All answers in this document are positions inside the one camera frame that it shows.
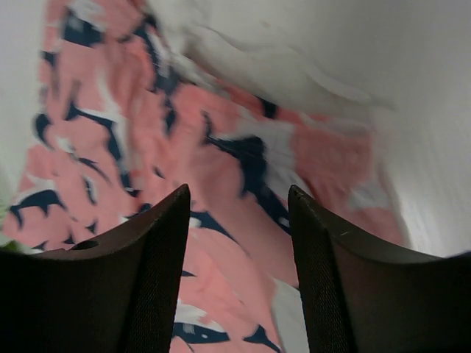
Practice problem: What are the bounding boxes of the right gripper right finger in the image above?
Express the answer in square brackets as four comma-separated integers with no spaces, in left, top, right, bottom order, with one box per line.
[288,186,470,352]

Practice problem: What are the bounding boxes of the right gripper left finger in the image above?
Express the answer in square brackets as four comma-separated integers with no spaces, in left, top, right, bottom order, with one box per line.
[1,185,190,352]

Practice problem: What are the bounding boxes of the pink shark print shorts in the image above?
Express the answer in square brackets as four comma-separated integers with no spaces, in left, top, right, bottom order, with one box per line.
[3,1,403,352]

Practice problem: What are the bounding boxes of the lime green shorts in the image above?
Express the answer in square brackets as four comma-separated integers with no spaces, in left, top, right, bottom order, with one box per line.
[0,172,19,252]

